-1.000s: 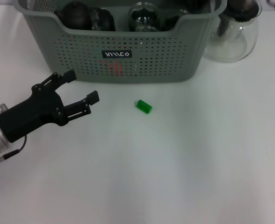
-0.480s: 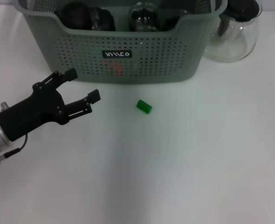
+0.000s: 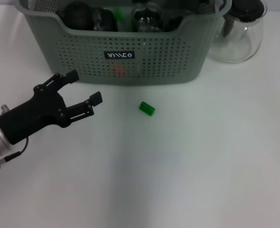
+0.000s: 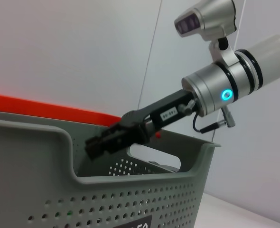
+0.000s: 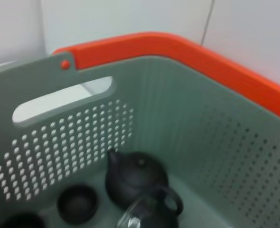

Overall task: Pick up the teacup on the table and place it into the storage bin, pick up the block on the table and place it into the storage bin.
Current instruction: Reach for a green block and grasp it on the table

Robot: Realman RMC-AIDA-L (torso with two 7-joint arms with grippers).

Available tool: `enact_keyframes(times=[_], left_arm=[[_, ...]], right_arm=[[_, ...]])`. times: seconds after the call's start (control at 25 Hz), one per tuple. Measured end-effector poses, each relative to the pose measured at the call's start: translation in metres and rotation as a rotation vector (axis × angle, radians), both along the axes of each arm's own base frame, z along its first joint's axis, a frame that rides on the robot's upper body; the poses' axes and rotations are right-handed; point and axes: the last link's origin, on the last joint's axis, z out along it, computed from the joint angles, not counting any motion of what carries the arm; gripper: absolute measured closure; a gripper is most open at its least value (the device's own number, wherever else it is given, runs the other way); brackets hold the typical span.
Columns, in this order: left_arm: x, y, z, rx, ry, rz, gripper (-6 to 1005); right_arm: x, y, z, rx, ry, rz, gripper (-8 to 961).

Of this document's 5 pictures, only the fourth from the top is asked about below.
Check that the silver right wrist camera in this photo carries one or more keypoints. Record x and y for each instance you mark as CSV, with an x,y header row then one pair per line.
x,y
206,21

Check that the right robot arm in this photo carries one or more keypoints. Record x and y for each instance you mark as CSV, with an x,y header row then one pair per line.
x,y
256,69

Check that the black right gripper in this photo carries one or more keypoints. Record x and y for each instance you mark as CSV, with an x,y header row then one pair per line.
x,y
163,111

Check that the grey perforated storage bin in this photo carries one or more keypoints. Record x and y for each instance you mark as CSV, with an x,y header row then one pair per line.
x,y
130,194

